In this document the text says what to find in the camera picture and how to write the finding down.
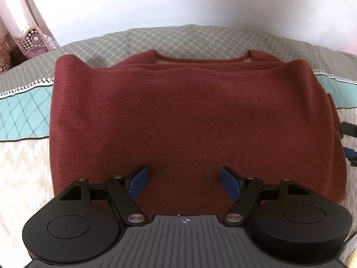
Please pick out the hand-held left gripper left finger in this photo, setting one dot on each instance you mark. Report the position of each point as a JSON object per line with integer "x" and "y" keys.
{"x": 138, "y": 181}

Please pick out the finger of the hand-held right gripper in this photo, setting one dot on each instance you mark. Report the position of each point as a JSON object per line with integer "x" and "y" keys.
{"x": 350, "y": 154}
{"x": 349, "y": 129}

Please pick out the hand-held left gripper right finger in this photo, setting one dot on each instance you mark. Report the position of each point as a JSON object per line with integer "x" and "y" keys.
{"x": 230, "y": 182}

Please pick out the dark red sweater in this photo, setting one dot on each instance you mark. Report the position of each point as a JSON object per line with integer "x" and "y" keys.
{"x": 189, "y": 122}

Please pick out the patterned bed blanket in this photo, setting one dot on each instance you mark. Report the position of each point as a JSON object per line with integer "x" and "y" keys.
{"x": 28, "y": 111}

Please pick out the pink lace curtain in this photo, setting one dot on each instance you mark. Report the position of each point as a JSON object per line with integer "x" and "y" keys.
{"x": 22, "y": 33}

